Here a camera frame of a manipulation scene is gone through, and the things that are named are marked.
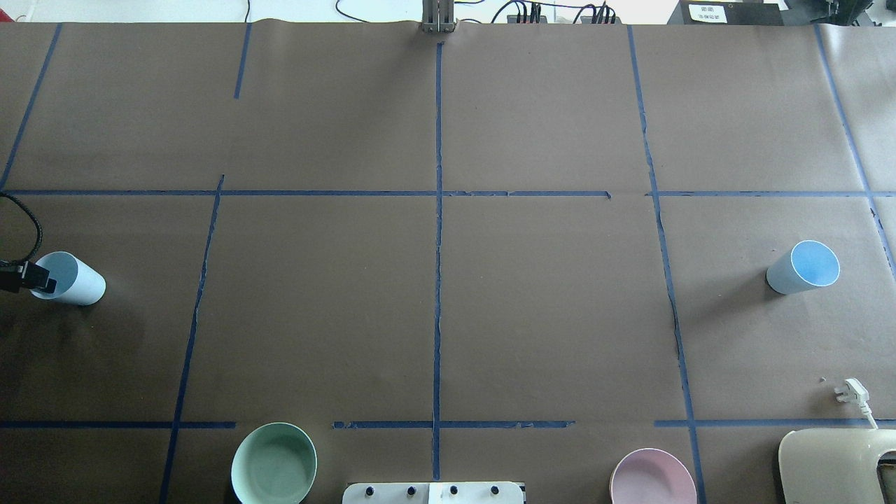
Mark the aluminium frame post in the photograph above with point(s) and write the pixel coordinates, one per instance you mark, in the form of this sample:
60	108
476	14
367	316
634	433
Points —
438	16

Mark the cream toaster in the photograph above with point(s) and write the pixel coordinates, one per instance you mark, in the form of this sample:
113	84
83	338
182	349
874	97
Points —
837	465

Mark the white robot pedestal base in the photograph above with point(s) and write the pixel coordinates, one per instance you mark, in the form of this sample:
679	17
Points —
435	492

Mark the black power box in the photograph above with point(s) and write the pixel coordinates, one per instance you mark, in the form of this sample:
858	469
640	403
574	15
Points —
726	13

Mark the pink bowl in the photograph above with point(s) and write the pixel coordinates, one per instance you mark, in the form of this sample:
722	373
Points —
651	476

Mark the light blue cup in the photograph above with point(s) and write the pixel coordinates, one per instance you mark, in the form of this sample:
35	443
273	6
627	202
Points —
809	265
75	282

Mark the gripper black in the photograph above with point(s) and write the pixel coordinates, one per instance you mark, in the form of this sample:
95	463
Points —
36	277

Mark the mint green bowl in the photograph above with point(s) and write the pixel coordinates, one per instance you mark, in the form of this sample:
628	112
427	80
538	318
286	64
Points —
276	463

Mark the orange black connector block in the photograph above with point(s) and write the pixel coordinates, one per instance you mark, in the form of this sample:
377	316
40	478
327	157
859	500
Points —
539	13

